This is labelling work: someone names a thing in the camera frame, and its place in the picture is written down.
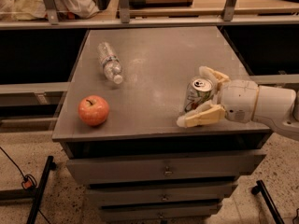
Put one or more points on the grey low side bench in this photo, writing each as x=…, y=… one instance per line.
x=31, y=107

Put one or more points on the clear plastic water bottle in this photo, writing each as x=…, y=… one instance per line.
x=109, y=62

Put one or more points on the red apple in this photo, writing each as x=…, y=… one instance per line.
x=93, y=110

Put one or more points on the grey drawer cabinet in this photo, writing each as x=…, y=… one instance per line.
x=157, y=64

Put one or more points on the white cloth pile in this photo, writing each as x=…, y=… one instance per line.
x=31, y=10

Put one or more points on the grey drawer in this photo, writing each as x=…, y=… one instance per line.
x=178, y=166
x=160, y=211
x=168, y=193

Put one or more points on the top grey drawer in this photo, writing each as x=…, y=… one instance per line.
x=178, y=166

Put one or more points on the black stand leg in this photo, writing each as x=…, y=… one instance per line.
x=261, y=188
x=30, y=192

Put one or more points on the middle grey drawer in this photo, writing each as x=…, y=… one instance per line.
x=168, y=193

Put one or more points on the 7up soda can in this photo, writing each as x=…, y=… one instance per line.
x=198, y=91

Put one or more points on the black right stand leg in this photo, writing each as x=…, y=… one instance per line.
x=261, y=188

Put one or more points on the metal shelf rail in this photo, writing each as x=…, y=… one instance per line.
x=119, y=14

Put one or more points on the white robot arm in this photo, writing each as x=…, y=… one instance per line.
x=212, y=96

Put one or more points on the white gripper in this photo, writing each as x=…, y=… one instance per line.
x=239, y=99

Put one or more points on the bottom grey drawer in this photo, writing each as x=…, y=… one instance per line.
x=160, y=211

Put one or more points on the black left stand leg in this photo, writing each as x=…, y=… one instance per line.
x=30, y=192

